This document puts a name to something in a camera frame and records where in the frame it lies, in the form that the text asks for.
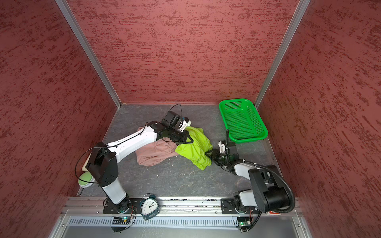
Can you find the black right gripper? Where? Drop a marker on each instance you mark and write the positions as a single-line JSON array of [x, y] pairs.
[[214, 155]]

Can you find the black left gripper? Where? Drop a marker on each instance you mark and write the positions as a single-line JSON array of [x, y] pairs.
[[185, 134]]

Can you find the lime green shorts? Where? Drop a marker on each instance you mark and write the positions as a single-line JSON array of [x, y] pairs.
[[195, 151]]

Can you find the pink shorts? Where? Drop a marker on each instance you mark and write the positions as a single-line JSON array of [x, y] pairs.
[[156, 152]]

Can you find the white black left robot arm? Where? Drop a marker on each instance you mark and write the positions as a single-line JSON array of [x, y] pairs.
[[103, 158]]

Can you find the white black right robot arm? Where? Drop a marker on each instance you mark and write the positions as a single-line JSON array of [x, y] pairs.
[[269, 191]]

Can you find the green plastic basket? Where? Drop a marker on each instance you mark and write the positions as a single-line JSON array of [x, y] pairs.
[[242, 120]]

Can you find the right controller board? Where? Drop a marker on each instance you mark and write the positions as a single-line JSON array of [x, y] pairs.
[[243, 224]]

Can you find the controller board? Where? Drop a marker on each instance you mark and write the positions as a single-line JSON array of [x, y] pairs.
[[120, 224], [243, 224]]

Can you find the teal alarm clock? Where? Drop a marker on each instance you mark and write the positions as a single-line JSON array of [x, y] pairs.
[[149, 206]]

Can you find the left controller board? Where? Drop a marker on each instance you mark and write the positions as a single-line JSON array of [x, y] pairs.
[[120, 224]]

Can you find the beige calculator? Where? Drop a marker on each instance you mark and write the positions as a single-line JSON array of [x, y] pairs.
[[84, 168]]

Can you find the green push button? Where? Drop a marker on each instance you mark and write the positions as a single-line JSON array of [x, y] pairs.
[[86, 180]]

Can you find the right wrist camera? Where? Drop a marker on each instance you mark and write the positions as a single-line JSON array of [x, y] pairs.
[[227, 147]]

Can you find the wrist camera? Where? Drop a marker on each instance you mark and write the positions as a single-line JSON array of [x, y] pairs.
[[175, 121], [227, 147]]

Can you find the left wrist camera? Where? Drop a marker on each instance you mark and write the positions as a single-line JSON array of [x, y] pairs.
[[175, 121]]

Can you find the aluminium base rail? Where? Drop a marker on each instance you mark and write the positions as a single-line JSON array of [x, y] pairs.
[[169, 206]]

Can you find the left aluminium corner post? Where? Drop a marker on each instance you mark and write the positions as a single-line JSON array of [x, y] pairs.
[[79, 34]]

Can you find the aluminium corner post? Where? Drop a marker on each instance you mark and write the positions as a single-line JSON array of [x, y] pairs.
[[287, 38], [79, 34]]

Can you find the right aluminium corner post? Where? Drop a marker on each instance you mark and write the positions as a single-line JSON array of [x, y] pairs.
[[287, 38]]

